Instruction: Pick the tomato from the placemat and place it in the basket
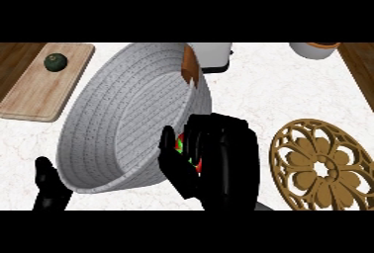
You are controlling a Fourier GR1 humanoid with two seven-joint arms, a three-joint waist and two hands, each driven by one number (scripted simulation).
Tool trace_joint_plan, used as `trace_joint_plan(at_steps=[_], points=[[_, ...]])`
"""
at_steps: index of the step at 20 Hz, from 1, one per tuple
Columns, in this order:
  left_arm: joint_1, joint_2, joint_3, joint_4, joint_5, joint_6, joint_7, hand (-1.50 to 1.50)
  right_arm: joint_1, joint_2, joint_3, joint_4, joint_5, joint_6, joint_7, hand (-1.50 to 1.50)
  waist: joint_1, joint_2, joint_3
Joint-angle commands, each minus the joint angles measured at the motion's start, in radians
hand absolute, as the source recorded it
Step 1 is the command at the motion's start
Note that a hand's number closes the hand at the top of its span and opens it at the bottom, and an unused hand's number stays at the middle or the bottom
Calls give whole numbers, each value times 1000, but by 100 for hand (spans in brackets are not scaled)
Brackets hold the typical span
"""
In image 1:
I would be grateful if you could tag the white pot with brown rim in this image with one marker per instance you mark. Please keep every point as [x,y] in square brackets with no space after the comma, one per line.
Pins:
[313,50]

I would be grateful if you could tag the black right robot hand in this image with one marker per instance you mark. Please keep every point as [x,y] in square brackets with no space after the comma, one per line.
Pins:
[228,171]

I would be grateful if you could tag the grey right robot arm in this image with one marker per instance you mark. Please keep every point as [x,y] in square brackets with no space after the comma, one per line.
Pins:
[263,207]

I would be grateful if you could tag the pale wooden cutting board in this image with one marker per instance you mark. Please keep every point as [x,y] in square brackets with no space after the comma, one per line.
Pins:
[43,84]

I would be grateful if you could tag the grey woven basket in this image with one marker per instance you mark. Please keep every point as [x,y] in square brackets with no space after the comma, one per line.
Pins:
[121,125]

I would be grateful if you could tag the dark green round vegetable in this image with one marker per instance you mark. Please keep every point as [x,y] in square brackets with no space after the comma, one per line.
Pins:
[55,62]

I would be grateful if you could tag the golden floral cutout placemat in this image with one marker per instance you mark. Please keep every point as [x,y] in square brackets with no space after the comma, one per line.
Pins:
[321,166]

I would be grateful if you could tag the white appliance with black base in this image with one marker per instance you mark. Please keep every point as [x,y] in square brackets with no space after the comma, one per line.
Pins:
[211,56]

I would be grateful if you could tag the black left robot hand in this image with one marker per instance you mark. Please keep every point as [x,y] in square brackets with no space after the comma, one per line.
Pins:
[49,187]

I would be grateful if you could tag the red tomato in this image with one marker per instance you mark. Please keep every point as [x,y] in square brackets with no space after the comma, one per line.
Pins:
[180,144]

